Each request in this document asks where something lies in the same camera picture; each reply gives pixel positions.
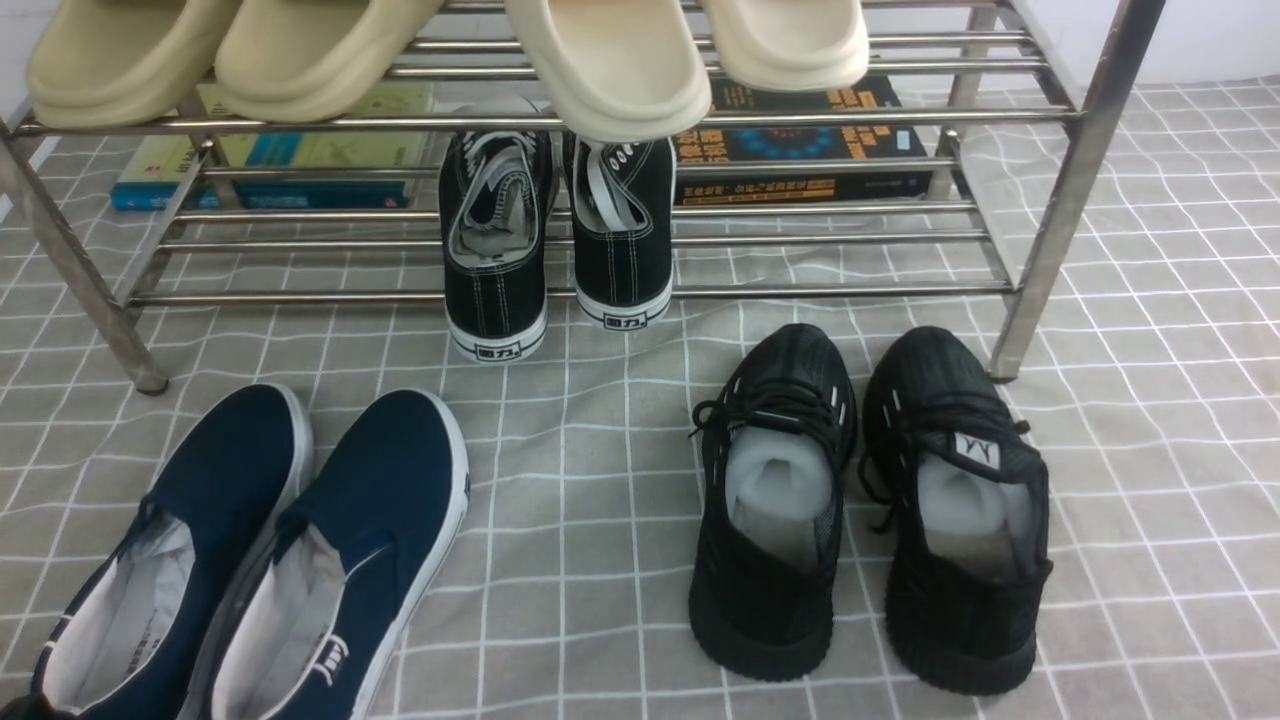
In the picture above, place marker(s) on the navy slip-on shoe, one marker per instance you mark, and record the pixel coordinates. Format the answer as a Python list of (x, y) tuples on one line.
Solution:
[(346, 566), (140, 638)]

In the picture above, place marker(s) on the steel shoe rack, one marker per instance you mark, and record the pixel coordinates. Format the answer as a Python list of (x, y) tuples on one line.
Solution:
[(1002, 71)]

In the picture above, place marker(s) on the black knit sneaker left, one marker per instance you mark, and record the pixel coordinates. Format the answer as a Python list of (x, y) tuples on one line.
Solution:
[(775, 446)]

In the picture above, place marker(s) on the black knit sneaker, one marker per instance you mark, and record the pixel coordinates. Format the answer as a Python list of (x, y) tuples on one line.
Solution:
[(775, 446), (969, 500)]

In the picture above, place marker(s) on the black canvas sneaker right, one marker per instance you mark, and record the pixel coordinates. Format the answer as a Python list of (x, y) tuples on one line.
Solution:
[(621, 199)]

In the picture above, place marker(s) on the black canvas sneaker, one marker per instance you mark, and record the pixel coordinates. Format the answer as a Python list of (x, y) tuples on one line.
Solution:
[(621, 199), (495, 194)]

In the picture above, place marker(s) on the black canvas sneaker left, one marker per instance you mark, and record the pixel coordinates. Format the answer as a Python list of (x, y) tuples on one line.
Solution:
[(495, 194)]

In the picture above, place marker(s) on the cream slipper centre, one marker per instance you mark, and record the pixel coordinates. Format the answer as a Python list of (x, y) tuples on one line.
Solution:
[(615, 71)]

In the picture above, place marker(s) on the cream slipper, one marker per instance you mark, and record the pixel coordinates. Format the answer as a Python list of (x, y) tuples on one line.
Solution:
[(615, 71), (790, 46)]

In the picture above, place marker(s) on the black knit sneaker right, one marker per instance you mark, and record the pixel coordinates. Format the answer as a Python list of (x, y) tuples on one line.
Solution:
[(969, 500)]

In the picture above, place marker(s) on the cream slipper right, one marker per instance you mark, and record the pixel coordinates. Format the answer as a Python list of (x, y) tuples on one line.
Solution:
[(790, 46)]

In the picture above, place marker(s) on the black orange book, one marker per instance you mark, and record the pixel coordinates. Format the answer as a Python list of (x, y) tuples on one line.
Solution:
[(800, 145)]

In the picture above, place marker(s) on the tan slipper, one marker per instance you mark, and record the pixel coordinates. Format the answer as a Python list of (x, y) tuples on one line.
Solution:
[(303, 61), (103, 64)]

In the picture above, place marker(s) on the green blue book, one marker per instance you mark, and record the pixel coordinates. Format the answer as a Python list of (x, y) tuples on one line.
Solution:
[(161, 163)]

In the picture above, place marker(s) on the grey checked floor cloth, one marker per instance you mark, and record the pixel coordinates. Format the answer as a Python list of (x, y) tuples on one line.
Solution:
[(1151, 391)]

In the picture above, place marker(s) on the tan slipper far left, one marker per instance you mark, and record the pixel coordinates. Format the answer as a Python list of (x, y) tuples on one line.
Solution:
[(103, 64)]

